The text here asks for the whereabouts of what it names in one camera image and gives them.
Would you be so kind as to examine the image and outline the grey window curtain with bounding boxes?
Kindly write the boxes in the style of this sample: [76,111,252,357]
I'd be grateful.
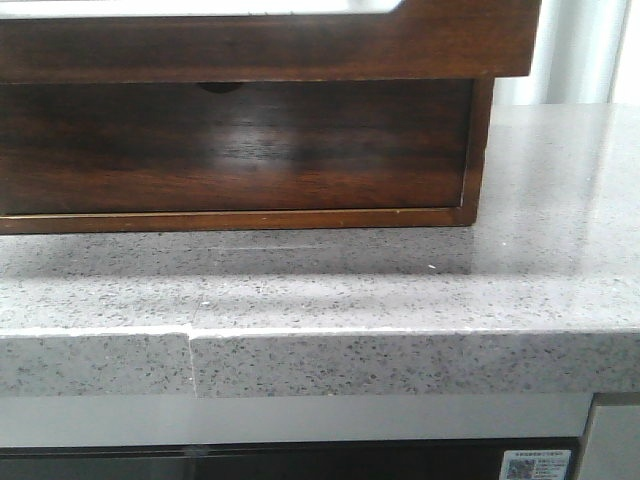
[493,1,639,105]

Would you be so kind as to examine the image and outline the wooden drawer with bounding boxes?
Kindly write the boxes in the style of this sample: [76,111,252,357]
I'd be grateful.
[0,77,476,217]
[1,1,540,84]

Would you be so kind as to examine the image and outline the white QR code sticker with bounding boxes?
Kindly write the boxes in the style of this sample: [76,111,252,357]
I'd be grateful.
[499,450,572,480]

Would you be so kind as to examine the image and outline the grey cabinet door panel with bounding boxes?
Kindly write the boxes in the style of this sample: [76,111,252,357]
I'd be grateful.
[578,393,639,480]

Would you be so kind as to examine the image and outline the dark wooden drawer cabinet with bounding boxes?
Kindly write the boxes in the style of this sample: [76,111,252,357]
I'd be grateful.
[0,74,497,235]

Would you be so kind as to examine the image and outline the dark under-counter appliance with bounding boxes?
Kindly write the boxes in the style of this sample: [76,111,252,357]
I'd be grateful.
[1,438,579,479]

